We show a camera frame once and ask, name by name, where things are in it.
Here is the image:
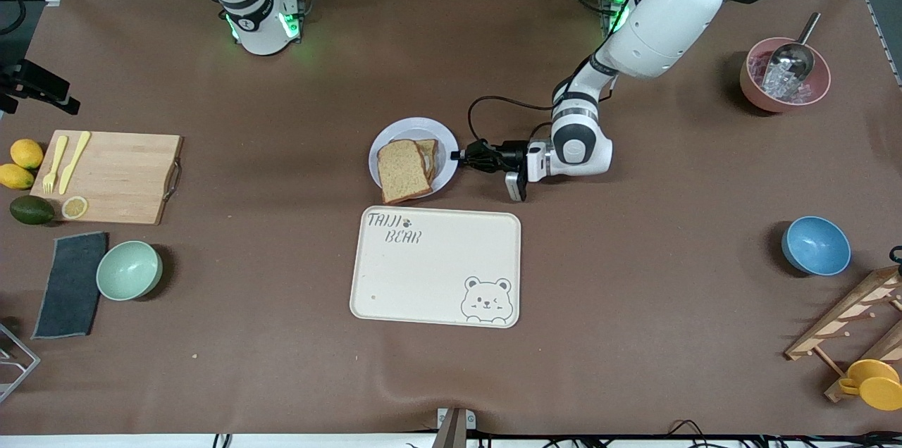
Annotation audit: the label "yellow plastic fork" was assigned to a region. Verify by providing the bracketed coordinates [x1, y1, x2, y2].
[42, 135, 69, 195]

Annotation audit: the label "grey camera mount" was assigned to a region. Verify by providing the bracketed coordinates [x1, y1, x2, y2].
[431, 407, 477, 448]

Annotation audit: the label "yellow plastic knife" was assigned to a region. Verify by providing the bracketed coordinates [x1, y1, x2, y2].
[58, 131, 92, 196]

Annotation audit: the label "metal wire rack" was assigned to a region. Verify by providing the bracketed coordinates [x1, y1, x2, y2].
[0, 323, 42, 404]

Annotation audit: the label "pink bowl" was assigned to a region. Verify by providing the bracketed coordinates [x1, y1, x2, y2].
[739, 37, 832, 113]

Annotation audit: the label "brown toast bread slice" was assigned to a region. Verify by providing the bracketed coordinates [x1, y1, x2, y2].
[377, 139, 433, 204]
[416, 139, 440, 185]

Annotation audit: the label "yellow plastic cup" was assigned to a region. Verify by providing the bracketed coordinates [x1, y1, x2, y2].
[839, 359, 902, 411]

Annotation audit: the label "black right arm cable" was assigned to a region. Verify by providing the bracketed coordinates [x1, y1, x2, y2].
[0, 0, 27, 37]

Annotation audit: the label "green avocado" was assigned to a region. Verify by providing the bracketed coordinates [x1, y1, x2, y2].
[9, 195, 56, 226]

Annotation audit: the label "blue bowl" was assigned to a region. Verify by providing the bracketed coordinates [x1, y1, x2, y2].
[781, 216, 852, 277]

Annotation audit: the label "yellow lemon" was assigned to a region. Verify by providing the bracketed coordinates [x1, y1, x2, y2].
[10, 139, 44, 170]
[0, 163, 35, 191]

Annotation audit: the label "white round plate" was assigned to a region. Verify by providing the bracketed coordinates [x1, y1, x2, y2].
[369, 117, 460, 199]

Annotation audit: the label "wooden cutting board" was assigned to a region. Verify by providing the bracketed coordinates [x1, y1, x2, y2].
[30, 130, 185, 225]

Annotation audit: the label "cream bear print tray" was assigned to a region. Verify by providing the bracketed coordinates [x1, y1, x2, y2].
[350, 206, 522, 329]

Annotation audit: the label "clear ice cubes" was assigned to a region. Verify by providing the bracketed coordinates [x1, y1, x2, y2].
[761, 62, 804, 100]

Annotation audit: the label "black floor cables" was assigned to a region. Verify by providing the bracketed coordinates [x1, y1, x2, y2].
[666, 421, 902, 448]

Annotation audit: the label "wooden drying rack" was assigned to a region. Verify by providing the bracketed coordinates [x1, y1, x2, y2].
[784, 265, 902, 404]

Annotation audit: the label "metal scoop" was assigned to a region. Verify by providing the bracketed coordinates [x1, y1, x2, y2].
[765, 11, 822, 82]

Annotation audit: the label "dark grey cloth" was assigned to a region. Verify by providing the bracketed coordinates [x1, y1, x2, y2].
[32, 231, 109, 340]

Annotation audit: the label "mint green bowl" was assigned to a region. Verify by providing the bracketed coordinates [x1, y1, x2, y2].
[96, 240, 163, 302]

